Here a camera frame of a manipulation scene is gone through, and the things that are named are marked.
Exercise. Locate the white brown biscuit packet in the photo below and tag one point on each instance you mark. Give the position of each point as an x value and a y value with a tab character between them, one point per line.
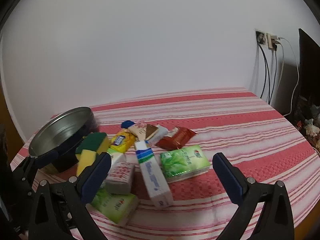
156	133

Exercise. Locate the beige wall socket with chargers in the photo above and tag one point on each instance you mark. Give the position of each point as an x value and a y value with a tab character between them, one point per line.
272	41

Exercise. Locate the cream snack packet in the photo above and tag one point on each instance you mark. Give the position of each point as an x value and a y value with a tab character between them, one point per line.
138	130

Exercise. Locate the black flat panel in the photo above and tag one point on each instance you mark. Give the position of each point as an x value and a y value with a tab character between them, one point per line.
308	62

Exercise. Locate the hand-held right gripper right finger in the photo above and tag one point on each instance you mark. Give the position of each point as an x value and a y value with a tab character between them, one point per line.
227	177

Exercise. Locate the dark wall socket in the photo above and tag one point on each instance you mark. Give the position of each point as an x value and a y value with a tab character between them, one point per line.
260	37

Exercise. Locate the white red-print tissue pack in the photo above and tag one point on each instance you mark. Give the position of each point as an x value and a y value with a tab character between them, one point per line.
120	176

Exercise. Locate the red striped blanket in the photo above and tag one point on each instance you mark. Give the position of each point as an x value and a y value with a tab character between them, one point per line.
237	120

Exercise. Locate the brown wooden board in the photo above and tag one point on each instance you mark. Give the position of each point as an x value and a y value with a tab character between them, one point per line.
8	120

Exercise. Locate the green tissue pack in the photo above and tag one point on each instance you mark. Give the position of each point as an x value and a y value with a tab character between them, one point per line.
113	206
183	162

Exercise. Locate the yellow snack packet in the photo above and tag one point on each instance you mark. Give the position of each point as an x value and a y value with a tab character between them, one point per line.
122	142

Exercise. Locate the green yellow sponge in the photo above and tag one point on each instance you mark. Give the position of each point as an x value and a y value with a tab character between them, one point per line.
95	140
86	160

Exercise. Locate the pile of small clutter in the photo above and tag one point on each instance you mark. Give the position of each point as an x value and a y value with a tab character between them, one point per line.
310	127

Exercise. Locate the round metal tin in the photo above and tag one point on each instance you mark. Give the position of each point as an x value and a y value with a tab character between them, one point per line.
62	130

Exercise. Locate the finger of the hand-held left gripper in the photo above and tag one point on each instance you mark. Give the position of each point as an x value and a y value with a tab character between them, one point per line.
46	158

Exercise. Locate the red brown snack packet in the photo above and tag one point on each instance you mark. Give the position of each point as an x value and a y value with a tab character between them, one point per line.
176	138

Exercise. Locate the white blue toothpaste box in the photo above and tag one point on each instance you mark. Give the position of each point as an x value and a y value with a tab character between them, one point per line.
152	177

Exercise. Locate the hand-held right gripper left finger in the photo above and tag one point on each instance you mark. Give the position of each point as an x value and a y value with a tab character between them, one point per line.
96	178

